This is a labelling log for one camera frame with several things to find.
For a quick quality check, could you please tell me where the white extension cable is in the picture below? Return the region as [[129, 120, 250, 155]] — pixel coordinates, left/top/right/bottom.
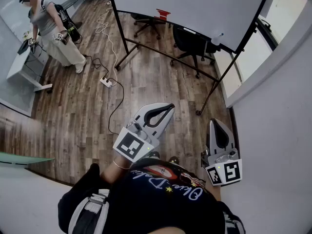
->
[[95, 1, 119, 84]]

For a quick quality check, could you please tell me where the white standing desk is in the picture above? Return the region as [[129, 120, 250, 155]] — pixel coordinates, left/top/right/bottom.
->
[[6, 39, 53, 94]]

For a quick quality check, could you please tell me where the black power cable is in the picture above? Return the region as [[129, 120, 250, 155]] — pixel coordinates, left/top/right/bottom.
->
[[82, 54, 110, 80], [108, 78, 125, 135]]

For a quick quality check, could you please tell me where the large white whiteboard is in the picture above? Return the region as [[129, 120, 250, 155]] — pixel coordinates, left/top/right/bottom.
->
[[109, 0, 267, 53]]

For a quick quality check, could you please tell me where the person's right forearm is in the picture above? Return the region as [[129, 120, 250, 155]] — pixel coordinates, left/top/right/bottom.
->
[[207, 184, 222, 201]]

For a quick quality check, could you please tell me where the black framed window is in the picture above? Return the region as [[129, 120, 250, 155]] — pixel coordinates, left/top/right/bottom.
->
[[255, 0, 309, 51]]

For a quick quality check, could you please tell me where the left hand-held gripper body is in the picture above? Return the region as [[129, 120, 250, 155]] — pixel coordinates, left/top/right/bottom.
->
[[113, 117, 160, 163]]

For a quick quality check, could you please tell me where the person's left forearm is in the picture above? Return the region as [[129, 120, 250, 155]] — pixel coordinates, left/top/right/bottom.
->
[[100, 154, 134, 185]]

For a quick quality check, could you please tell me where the thin gold bracelet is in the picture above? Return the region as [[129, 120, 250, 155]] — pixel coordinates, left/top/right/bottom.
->
[[113, 160, 132, 170]]

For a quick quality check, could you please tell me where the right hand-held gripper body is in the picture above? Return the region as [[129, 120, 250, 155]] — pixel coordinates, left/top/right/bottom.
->
[[201, 148, 243, 187]]

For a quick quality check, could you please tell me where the black flat device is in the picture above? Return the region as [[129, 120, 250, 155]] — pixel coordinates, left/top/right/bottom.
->
[[17, 39, 31, 56]]

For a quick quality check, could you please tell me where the green glass table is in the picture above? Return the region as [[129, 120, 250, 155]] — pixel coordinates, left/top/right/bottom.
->
[[0, 151, 55, 165]]

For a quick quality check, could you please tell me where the black office chair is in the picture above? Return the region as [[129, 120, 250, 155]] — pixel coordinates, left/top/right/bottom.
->
[[131, 13, 171, 40], [170, 24, 221, 79]]

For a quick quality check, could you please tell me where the large whiteboard on stand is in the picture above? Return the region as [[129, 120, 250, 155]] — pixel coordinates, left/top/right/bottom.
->
[[107, 0, 273, 116]]

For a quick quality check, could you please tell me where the red whiteboard eraser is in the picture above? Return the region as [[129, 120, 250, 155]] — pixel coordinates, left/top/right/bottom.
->
[[154, 8, 171, 21]]

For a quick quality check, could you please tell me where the round dark glass table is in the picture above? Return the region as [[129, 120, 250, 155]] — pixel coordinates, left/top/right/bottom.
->
[[60, 0, 81, 11]]

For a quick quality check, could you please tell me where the person in dark shirt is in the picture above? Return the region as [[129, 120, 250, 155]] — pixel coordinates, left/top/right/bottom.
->
[[58, 157, 226, 234]]

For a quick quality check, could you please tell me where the person's face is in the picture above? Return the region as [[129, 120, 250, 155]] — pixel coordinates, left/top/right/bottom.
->
[[143, 226, 198, 234]]

